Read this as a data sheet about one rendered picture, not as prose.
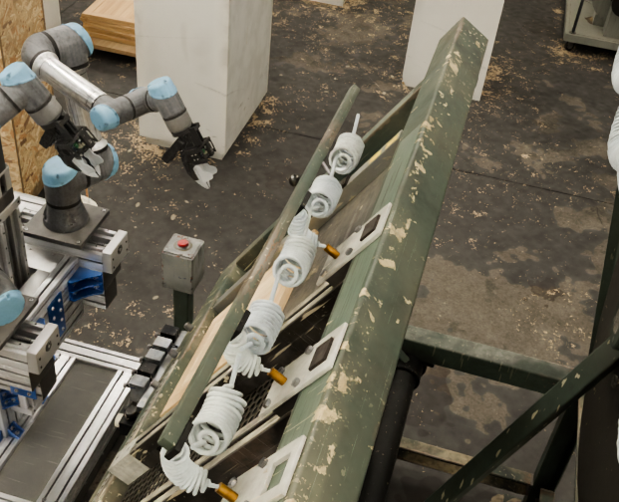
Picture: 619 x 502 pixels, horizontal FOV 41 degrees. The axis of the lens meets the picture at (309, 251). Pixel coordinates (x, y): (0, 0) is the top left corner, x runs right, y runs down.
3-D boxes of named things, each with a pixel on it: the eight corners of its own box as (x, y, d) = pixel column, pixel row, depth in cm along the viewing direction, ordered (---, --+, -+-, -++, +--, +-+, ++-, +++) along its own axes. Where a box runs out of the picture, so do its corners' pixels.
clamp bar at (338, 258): (141, 462, 232) (71, 412, 227) (431, 236, 159) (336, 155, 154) (125, 491, 225) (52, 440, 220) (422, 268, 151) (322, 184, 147)
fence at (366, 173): (226, 306, 285) (217, 299, 284) (413, 138, 226) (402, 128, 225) (221, 315, 281) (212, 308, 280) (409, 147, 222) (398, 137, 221)
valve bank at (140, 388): (162, 351, 308) (160, 303, 293) (198, 361, 306) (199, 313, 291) (100, 455, 270) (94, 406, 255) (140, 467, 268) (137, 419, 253)
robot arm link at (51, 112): (22, 114, 207) (43, 92, 210) (34, 127, 210) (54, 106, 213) (38, 114, 202) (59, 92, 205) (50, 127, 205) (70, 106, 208)
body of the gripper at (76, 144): (82, 162, 211) (52, 127, 204) (64, 161, 217) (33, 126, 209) (101, 141, 214) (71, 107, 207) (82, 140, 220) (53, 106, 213)
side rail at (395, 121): (263, 272, 305) (240, 253, 303) (478, 77, 237) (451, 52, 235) (258, 282, 300) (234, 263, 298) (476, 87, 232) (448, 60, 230)
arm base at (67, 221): (34, 226, 283) (31, 203, 277) (56, 202, 295) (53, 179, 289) (75, 237, 281) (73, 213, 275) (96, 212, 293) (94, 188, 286)
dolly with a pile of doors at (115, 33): (114, 24, 644) (111, -15, 625) (176, 37, 636) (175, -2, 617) (76, 57, 597) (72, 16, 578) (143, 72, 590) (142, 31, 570)
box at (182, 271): (174, 269, 317) (173, 231, 305) (203, 277, 315) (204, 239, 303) (161, 288, 308) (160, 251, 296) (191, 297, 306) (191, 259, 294)
